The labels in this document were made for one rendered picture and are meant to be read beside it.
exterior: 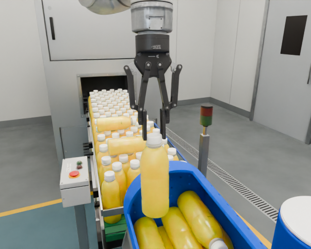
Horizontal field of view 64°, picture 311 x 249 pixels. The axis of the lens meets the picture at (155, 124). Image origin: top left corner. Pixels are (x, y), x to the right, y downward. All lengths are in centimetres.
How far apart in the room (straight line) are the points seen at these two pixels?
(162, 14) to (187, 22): 506
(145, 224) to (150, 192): 17
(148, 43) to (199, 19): 522
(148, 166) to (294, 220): 55
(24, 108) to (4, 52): 97
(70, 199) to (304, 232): 78
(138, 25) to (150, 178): 34
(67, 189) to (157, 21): 67
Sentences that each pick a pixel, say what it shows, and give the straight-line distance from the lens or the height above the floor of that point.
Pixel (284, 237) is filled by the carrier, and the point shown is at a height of 99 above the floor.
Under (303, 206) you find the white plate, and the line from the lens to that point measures 105.
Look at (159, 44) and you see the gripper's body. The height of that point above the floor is 158.
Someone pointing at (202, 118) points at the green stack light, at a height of 119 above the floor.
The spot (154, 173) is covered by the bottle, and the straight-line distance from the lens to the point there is 60.
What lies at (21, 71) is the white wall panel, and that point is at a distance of 489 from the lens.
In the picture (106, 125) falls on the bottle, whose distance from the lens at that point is 132.
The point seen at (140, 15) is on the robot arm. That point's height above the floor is 163.
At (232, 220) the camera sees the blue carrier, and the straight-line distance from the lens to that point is 61.
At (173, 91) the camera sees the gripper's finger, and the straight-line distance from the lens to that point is 58.
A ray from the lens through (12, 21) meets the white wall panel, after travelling 485.
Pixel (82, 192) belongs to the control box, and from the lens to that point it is 99.
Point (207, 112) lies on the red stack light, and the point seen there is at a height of 123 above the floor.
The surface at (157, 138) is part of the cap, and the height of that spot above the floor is 137.
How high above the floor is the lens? 160
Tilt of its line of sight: 20 degrees down
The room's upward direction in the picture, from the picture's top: straight up
